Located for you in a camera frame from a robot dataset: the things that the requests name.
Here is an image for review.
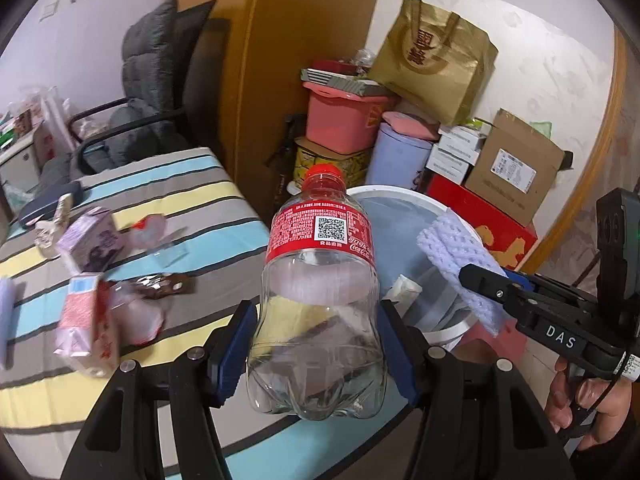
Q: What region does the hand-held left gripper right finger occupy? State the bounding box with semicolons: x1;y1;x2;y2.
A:
376;299;576;480

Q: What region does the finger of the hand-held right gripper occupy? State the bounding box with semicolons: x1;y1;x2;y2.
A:
459;264;538;331
502;269;596;311

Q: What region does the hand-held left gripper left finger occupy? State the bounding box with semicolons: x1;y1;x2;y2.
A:
60;299;258;480

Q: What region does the lavender knitted cloth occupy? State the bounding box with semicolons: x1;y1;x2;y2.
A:
416;208;508;337

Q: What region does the clear plastic bottle red label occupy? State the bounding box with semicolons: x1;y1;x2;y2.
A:
246;164;388;420

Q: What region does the brown snack wrapper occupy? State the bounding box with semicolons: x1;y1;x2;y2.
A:
137;274;194;302

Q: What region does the clear cup with red lid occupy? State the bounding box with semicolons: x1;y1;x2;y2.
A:
107;280;167;347

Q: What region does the white round bin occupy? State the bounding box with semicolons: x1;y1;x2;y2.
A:
345;185;488;353

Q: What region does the person's right hand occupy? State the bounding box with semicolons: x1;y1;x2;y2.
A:
545;359;640;454

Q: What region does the pink plastic stool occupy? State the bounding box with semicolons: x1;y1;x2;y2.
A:
450;320;527;363

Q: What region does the red gift box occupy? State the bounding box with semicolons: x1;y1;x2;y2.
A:
425;175;538;275

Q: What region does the white crumpled paper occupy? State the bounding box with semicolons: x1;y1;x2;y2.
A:
385;274;423;312

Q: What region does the brown cardboard box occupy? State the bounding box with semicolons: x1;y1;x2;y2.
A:
464;108;567;227

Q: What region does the white carton box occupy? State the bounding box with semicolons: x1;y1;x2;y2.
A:
426;144;483;186
439;122;488;154

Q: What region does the red white snack wrapper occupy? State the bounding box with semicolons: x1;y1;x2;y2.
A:
129;213;168;251

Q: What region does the pink drink carton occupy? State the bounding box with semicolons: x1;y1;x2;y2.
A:
54;272;119;378

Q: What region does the lavender bin with pink lid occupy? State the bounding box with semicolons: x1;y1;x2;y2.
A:
365;110;441;192

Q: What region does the purple drink carton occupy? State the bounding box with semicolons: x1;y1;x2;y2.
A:
56;208;126;272

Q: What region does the yellow patterned box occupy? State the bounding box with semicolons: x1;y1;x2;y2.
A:
292;137;372;189

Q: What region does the pink plastic bucket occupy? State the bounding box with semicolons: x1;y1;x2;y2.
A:
306;81;398;155

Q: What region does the gold paper bag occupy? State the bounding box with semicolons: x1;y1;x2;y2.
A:
367;0;499;127

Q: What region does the dark blue glasses case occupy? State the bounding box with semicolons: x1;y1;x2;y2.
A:
19;181;82;229

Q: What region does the grey striped box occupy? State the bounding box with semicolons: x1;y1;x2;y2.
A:
301;66;393;99

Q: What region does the dark red box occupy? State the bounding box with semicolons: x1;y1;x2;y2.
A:
312;58;362;77

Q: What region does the white nightstand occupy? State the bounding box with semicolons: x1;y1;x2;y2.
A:
0;135;51;198

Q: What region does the black office chair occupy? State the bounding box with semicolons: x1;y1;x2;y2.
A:
67;0;232;181

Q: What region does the black chair grey cushion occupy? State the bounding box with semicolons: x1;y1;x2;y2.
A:
37;0;193;198

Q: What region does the wooden wardrobe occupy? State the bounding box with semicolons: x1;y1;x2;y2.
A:
167;0;388;211

